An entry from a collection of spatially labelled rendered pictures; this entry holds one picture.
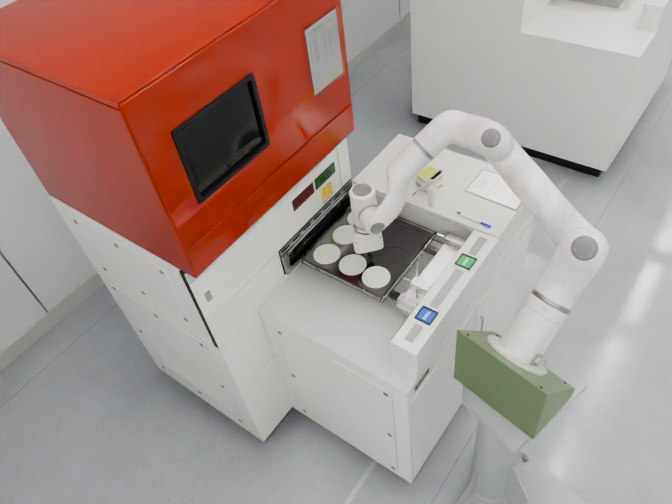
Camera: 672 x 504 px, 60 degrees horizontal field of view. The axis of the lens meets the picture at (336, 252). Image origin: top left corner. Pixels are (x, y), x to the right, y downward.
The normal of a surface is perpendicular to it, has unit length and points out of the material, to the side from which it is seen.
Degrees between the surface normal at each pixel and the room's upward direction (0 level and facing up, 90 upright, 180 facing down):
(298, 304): 0
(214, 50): 90
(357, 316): 0
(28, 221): 90
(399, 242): 0
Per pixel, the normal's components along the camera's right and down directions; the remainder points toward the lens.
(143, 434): -0.11, -0.67
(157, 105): 0.80, 0.37
